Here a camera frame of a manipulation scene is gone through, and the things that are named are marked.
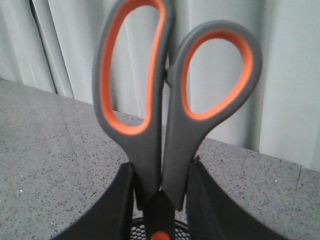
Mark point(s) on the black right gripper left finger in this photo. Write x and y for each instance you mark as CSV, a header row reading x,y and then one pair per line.
x,y
110,218

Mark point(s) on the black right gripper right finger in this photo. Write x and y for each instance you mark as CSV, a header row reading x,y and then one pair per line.
x,y
213,215

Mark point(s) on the grey orange scissors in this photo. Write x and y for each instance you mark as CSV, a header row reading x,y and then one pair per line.
x,y
161,148

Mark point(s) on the black mesh pen holder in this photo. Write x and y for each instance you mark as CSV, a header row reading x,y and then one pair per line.
x,y
138,231

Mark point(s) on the grey curtain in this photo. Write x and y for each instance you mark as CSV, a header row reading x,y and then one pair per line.
x,y
50,45

